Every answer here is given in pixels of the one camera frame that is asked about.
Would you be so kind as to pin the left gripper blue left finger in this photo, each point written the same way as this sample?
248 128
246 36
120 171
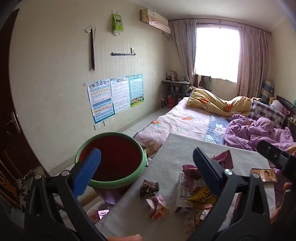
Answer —
83 172

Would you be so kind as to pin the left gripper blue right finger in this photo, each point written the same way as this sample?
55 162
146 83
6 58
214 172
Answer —
209 170

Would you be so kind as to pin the pink foil bag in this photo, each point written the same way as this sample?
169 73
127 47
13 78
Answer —
192 176

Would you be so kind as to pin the yellow Sable snack bag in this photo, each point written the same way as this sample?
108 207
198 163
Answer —
203 196

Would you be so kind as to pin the white milk carton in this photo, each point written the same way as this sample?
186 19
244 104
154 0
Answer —
182 202

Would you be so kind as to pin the pink wrapper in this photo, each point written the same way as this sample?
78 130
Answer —
158 208

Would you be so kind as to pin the brown wrapper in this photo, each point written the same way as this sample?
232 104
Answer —
148 189

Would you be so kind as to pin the person's right hand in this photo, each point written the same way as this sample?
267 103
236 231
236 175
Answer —
287 186

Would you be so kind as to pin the person's left hand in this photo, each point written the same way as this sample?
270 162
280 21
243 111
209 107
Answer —
136 237

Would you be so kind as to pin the smartphone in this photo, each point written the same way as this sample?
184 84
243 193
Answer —
267 175

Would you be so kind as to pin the red bin with green rim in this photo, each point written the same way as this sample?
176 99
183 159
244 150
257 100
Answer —
123 160

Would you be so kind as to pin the purple quilt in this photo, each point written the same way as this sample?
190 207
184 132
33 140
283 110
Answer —
245 133

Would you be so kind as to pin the floral cushion chair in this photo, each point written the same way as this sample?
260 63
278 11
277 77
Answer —
24 186

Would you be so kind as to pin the dark headboard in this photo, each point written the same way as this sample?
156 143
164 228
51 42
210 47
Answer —
290 115

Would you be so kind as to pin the plaid pillow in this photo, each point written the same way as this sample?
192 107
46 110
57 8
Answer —
260 110

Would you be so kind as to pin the pink patterned bed sheet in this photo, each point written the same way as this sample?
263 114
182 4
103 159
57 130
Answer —
188 122

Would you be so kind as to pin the dark wooden door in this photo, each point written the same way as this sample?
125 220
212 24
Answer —
17 157

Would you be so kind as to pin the blue striped pillow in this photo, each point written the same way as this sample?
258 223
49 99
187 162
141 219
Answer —
266 91

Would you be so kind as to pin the yellow quilt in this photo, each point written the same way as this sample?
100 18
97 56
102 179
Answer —
206 100

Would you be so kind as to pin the red bucket under table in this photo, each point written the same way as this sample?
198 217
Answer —
171 100

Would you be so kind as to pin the dark side table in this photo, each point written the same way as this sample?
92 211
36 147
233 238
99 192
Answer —
178 88

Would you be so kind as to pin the right pink curtain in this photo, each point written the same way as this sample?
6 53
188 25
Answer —
253 60

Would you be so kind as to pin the pink curtain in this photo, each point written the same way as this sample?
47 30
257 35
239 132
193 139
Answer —
185 35
253 60

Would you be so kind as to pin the left pink curtain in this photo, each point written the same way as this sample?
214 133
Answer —
185 35

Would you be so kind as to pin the covered air conditioner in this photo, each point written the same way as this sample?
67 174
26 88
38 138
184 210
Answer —
155 20

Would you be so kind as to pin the left wall chart poster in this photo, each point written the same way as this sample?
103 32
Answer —
100 98

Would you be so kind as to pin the wall chart poster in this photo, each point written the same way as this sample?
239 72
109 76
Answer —
120 94
100 98

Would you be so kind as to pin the middle wall chart poster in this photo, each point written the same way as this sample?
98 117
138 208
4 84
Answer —
120 94

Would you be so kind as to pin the right green wall poster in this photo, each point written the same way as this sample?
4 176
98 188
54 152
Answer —
136 89

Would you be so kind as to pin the horizontal wall rail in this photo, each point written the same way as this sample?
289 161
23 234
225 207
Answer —
131 53

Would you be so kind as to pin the black hanging wall strip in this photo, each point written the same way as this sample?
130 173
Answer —
91 31

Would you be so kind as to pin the green wall box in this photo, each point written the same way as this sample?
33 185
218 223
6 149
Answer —
117 24

